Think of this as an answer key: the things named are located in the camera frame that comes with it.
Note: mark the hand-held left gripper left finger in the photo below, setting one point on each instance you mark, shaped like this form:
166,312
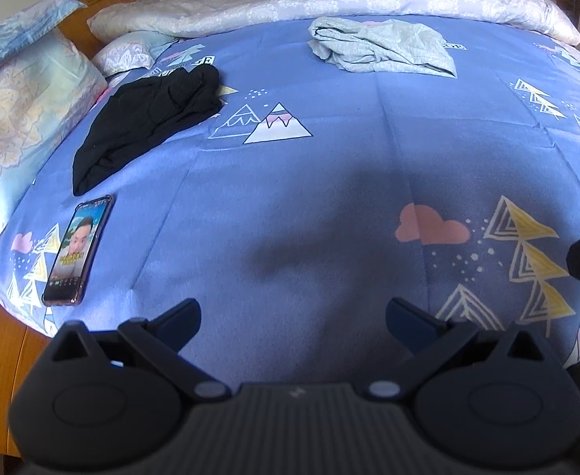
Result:
183,317

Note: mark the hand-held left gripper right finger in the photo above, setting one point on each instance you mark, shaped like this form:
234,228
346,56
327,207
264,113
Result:
406,320

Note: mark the grey pants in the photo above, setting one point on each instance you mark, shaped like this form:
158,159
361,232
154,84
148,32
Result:
384,47

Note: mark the black pants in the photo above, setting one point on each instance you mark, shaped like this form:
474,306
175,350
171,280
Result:
141,118

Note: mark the smartphone in clear case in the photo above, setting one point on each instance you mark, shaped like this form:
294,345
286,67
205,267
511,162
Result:
74,252

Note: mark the blue printed blanket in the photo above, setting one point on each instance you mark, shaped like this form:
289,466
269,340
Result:
319,158

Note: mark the large floral patterned pillow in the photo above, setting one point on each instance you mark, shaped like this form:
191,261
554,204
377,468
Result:
27,118

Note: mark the small lilac patterned pillow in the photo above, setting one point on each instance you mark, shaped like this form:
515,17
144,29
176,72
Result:
121,54

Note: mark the blue patterned pillow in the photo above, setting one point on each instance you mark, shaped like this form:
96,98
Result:
17,29

